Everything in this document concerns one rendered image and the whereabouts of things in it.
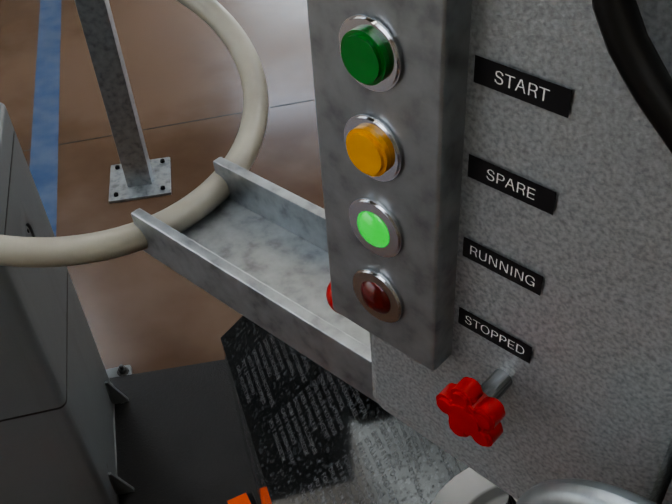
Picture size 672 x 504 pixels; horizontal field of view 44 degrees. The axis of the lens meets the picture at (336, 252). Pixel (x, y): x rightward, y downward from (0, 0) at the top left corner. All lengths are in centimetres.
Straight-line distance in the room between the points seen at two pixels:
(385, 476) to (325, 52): 71
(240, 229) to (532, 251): 51
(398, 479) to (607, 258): 67
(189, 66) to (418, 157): 304
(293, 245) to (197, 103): 235
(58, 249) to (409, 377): 43
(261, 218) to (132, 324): 149
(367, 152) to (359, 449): 71
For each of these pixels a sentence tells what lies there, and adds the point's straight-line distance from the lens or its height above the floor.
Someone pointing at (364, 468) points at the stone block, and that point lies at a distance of 106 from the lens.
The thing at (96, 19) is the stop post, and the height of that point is 60.
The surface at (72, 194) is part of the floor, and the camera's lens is 285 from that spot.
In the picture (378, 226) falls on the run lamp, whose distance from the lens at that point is 43.
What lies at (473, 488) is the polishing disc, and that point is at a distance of 87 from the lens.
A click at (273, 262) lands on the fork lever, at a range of 83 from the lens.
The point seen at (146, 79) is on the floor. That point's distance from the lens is 338.
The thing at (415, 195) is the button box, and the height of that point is 140.
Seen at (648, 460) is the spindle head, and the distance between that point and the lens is 46.
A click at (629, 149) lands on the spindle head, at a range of 35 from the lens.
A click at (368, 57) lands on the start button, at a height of 147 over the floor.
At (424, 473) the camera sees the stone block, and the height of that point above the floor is 81.
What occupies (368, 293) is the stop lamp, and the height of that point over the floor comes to 132.
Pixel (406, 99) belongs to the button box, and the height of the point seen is 145.
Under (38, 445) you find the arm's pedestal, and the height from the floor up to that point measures 33.
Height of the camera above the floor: 165
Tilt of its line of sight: 43 degrees down
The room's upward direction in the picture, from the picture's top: 4 degrees counter-clockwise
